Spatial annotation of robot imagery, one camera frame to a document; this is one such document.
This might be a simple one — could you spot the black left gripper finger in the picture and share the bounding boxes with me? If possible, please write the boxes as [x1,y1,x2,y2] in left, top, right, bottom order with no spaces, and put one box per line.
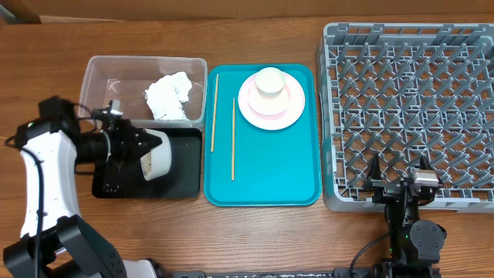
[129,128,162,158]
[101,162,143,195]

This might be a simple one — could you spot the white grey bowl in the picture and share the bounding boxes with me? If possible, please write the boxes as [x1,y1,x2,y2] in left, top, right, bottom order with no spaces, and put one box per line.
[140,129,172,181]

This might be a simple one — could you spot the white paper cup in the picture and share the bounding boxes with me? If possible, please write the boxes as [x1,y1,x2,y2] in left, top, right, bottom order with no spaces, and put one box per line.
[255,67,286,94]

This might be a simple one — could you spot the pink bowl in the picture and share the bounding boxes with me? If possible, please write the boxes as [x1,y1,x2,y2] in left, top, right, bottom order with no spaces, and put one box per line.
[247,83,290,116]

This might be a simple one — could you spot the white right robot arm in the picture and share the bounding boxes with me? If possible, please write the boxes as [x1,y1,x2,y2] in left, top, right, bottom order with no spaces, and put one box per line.
[361,153,447,277]

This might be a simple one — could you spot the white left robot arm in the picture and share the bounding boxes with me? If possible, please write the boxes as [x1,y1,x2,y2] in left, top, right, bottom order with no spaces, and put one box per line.
[3,96,172,277]

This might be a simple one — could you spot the black food waste tray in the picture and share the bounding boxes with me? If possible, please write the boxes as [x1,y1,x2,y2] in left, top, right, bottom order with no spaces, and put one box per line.
[92,128,202,198]

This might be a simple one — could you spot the grey dishwasher rack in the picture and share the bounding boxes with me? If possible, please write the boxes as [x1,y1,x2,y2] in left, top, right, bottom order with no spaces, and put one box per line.
[316,22,493,213]

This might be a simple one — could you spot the crumpled white napkin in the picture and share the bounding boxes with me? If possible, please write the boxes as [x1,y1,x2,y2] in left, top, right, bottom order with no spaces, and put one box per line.
[144,72,192,120]

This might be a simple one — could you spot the clear plastic bin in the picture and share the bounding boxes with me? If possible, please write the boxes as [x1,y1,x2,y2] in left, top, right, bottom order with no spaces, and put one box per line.
[80,56,208,129]

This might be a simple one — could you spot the left wooden chopstick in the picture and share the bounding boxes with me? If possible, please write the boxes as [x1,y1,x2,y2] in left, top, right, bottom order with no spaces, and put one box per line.
[211,74,219,153]

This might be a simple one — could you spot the wooden chopstick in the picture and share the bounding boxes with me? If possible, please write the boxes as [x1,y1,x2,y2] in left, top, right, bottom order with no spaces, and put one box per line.
[211,74,219,153]
[231,98,235,181]

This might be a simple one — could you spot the right wooden chopstick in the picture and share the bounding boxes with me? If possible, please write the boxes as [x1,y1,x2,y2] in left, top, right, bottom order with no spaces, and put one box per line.
[231,98,235,181]

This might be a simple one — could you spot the white pink plate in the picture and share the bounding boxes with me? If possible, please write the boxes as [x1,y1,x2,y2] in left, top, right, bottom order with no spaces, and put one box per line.
[237,72,306,131]

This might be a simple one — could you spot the teal plastic tray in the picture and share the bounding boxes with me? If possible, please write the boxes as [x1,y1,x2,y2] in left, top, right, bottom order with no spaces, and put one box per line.
[204,64,322,206]

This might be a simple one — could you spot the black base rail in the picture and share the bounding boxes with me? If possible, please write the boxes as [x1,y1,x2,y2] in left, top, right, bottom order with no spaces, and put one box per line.
[169,268,387,278]

